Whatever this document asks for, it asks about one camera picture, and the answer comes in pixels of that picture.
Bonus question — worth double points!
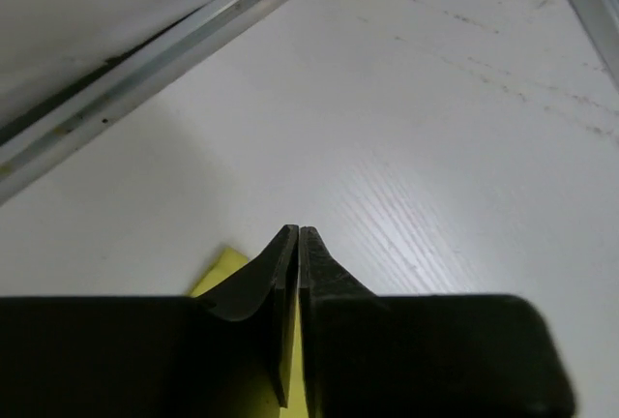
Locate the aluminium frame rail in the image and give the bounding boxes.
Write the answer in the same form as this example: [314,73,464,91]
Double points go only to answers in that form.
[1,0,618,205]

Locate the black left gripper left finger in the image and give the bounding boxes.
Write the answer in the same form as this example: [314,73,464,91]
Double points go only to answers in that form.
[205,224,299,408]

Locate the yellow-green trousers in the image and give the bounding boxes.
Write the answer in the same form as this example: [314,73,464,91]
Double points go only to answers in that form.
[188,247,309,418]

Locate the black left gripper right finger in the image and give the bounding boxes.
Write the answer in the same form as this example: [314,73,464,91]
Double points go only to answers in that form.
[299,226,391,312]

